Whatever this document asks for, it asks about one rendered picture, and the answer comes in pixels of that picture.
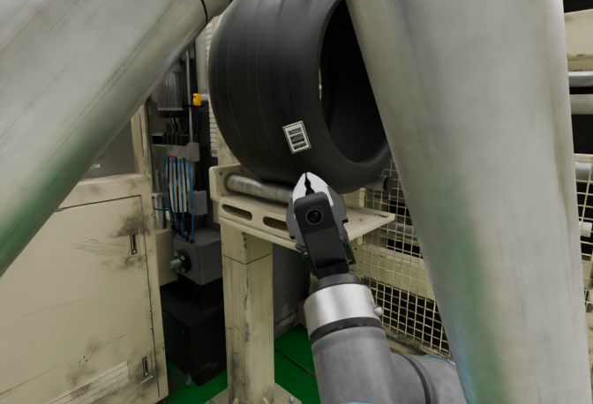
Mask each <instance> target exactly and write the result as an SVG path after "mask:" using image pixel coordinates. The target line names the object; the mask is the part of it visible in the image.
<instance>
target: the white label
mask: <svg viewBox="0 0 593 404"><path fill-rule="evenodd" d="M282 128H283V130H284V133H285V136H286V138H287V140H288V143H289V147H290V150H291V152H292V153H297V152H300V151H303V150H305V149H308V148H311V145H310V142H309V139H308V137H307V134H306V131H305V128H304V124H303V121H300V122H297V123H293V124H290V125H287V126H284V127H282Z"/></svg>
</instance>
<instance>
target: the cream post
mask: <svg viewBox="0 0 593 404"><path fill-rule="evenodd" d="M216 139H217V154H218V166H221V165H228V164H234V163H240V162H239V161H238V160H237V158H236V157H235V156H234V155H233V153H232V152H231V151H230V150H229V148H228V146H227V145H226V143H225V141H224V139H223V137H222V135H221V133H220V131H219V129H218V126H217V124H216ZM272 252H273V242H270V241H267V240H265V239H263V238H260V237H257V236H253V235H251V234H248V233H245V232H243V231H240V230H238V229H235V228H231V227H229V226H226V225H223V224H221V255H222V275H223V294H224V314H225V333H226V351H227V372H228V392H229V404H232V403H233V401H234V399H238V404H262V399H263V398H264V397H265V398H266V399H267V402H268V404H273V403H274V299H273V253H272Z"/></svg>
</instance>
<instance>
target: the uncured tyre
mask: <svg viewBox="0 0 593 404"><path fill-rule="evenodd" d="M319 71H320V76H321V101H320V94H319ZM207 75H208V89H209V96H210V101H211V106H212V110H213V113H214V119H215V121H216V123H217V126H218V129H219V131H220V133H221V135H222V137H223V139H224V141H225V143H226V145H227V146H228V148H229V150H230V151H231V152H232V153H233V155H234V156H235V157H236V158H237V160H238V161H239V162H240V163H241V164H242V165H243V166H244V167H245V168H247V169H248V170H249V171H251V172H252V173H253V174H254V175H256V176H258V177H259V178H261V179H263V180H264V181H268V182H273V183H281V184H286V185H290V186H295V187H296V186H297V183H298V181H299V179H300V178H301V176H302V175H303V174H306V173H307V172H310V173H312V174H314V175H315V176H317V177H319V178H320V179H321V180H323V181H324V182H325V183H326V184H327V185H329V186H330V187H331V188H332V189H333V190H334V191H335V192H336V193H337V194H338V195H339V194H346V193H351V192H353V191H357V190H359V189H361V188H362V187H364V186H365V185H366V184H368V183H369V182H370V181H371V180H372V179H373V178H374V177H375V176H377V175H378V174H379V173H380V172H381V171H382V170H383V169H384V168H385V167H386V165H387V164H388V163H389V162H390V161H391V159H392V158H393V156H392V154H391V150H390V147H389V144H388V141H387V136H386V133H385V130H384V127H383V123H382V121H381V118H380V114H379V110H378V106H377V103H376V101H375V97H374V94H373V91H372V86H371V83H370V80H369V77H368V74H367V70H366V68H365V65H364V59H363V57H362V53H361V50H360V48H359V44H358V41H357V36H356V33H355V30H354V27H353V24H352V21H351V17H350V15H349V9H348V6H347V4H346V0H233V1H232V3H231V4H230V5H229V6H228V8H227V9H226V10H225V11H224V13H223V14H221V16H220V17H219V19H218V21H217V24H216V26H215V29H214V34H213V37H212V40H211V45H210V50H209V57H208V71H207ZM300 121H303V124H304V128H305V131H306V134H307V137H308V139H309V142H310V145H311V148H308V149H305V150H303V151H300V152H297V153H292V152H291V150H290V147H289V143H288V140H287V138H286V136H285V133H284V130H283V128H282V127H284V126H287V125H290V124H293V123H297V122H300Z"/></svg>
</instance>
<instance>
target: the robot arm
mask: <svg viewBox="0 0 593 404"><path fill-rule="evenodd" d="M232 1H233V0H0V278H1V277H2V276H3V274H4V273H5V272H6V270H7V269H8V268H9V267H10V266H11V264H12V263H13V262H14V260H15V259H16V258H17V257H18V256H19V254H20V253H21V252H22V251H23V250H24V249H25V248H26V246H27V245H28V244H29V243H30V241H31V240H32V239H33V238H34V236H35V235H36V234H37V233H38V231H39V230H40V229H41V228H42V226H43V225H44V224H45V223H46V221H47V220H48V219H49V218H50V216H51V215H52V214H53V213H54V212H55V210H56V209H57V208H58V207H59V206H60V205H61V204H62V202H63V201H64V200H65V199H66V197H67V196H68V195H69V194H70V192H71V191H72V190H73V189H74V187H75V186H76V185H77V184H78V182H79V181H80V180H81V179H82V177H83V176H84V175H85V174H86V172H87V171H88V170H89V169H90V168H91V167H92V166H93V165H94V163H95V162H96V161H97V160H98V158H99V157H100V156H101V154H102V153H103V152H104V151H105V150H106V148H107V147H108V146H109V144H110V143H111V142H112V141H113V140H114V138H115V137H116V136H117V134H118V133H119V132H120V131H121V130H122V129H123V127H125V125H126V124H127V123H128V122H129V121H130V119H131V118H132V117H133V115H134V114H135V113H136V112H137V111H138V109H139V108H140V107H141V105H142V104H143V103H144V102H145V101H146V99H147V98H148V97H149V95H150V94H151V93H152V92H153V91H154V89H155V88H156V87H157V86H158V85H159V84H160V83H161V81H162V80H163V79H164V78H165V76H166V75H167V74H168V73H169V71H170V70H171V69H172V68H173V66H174V65H175V64H176V63H177V61H178V60H179V59H180V58H181V57H182V55H183V54H184V53H185V51H186V50H187V49H188V48H189V47H190V46H191V45H192V44H193V42H194V41H195V40H196V39H197V38H198V36H199V35H200V34H201V32H202V31H203V30H204V29H205V28H206V26H207V25H208V24H209V22H210V21H211V20H212V19H213V18H214V17H217V16H219V15H221V14H223V13H224V11H225V10H226V9H227V8H228V6H229V5H230V4H231V3H232ZM346 4H347V6H348V9H349V15H350V17H351V21H352V24H353V27H354V30H355V33H356V36H357V41H358V44H359V48H360V50H361V53H362V57H363V59H364V65H365V68H366V70H367V74H368V77H369V80H370V83H371V86H372V91H373V94H374V97H375V101H376V103H377V106H378V110H379V114H380V118H381V121H382V123H383V127H384V130H385V133H386V136H387V141H388V144H389V147H390V150H391V154H392V156H393V159H394V165H395V167H396V171H397V174H398V176H399V180H400V183H401V186H402V191H403V194H404V197H405V200H406V203H407V207H408V209H409V215H410V218H411V220H412V224H413V227H414V230H415V233H416V236H417V240H418V244H419V247H420V250H421V253H422V256H423V259H424V264H425V267H426V271H427V273H428V276H429V280H430V283H431V285H432V291H433V294H434V297H435V300H436V303H437V306H438V309H439V314H440V317H441V320H442V324H443V326H444V329H445V333H446V336H447V341H448V344H449V347H450V350H451V353H452V356H453V359H454V363H452V362H450V361H448V360H447V359H445V358H442V357H439V356H435V355H407V354H399V353H392V352H391V351H390V348H389V346H388V342H387V337H386V335H385V332H384V329H383V326H382V324H381V322H380V319H379V317H378V316H380V315H383V310H382V308H381V307H376V305H375V302H374V300H373V297H372V292H371V290H370V289H368V288H367V287H366V286H363V285H362V283H361V281H360V279H359V278H358V277H357V276H355V275H353V274H347V273H348V272H349V266H351V265H354V264H356V263H357V262H356V259H355V256H354V252H353V250H352V247H351V243H350V240H349V236H348V232H347V230H346V228H345V227H344V225H343V224H344V223H347V222H349V220H348V217H347V216H346V214H347V213H346V209H345V206H344V204H343V202H342V199H341V198H340V196H339V195H338V194H337V193H336V192H335V191H334V190H333V189H332V188H331V187H330V186H329V185H327V184H326V183H325V182H324V181H323V180H321V179H320V178H319V177H317V176H315V175H314V174H312V173H310V172H307V173H306V174H303V175H302V176H301V178H300V179H299V181H298V183H297V185H296V188H295V189H294V191H293V194H292V198H291V199H290V202H289V207H288V210H287V213H286V223H287V227H288V229H289V237H290V239H291V240H293V239H296V241H297V243H296V245H295V247H296V249H297V250H298V251H301V253H302V255H301V257H302V260H303V261H304V263H305V264H306V266H307V267H308V269H309V270H310V272H311V273H312V275H313V276H315V275H316V277H317V279H318V281H316V282H314V283H313V284H312V285H311V286H310V288H309V297H308V298H307V299H306V301H305V302H304V315H305V320H306V325H307V331H308V336H309V340H310V342H311V347H312V357H313V362H314V368H315V373H316V378H317V383H318V389H319V398H320V404H592V397H591V384H590V373H589V349H588V337H587V325H586V312H585V301H584V288H583V276H582V253H581V240H580V229H579V216H578V205H577V192H576V180H575V168H574V144H573V133H572V120H571V108H570V96H569V84H568V71H567V48H566V36H565V24H564V12H563V0H346ZM308 181H309V184H310V185H311V188H312V191H313V193H312V194H310V195H309V192H308V190H307V186H308ZM349 260H351V261H349ZM348 261H349V262H348Z"/></svg>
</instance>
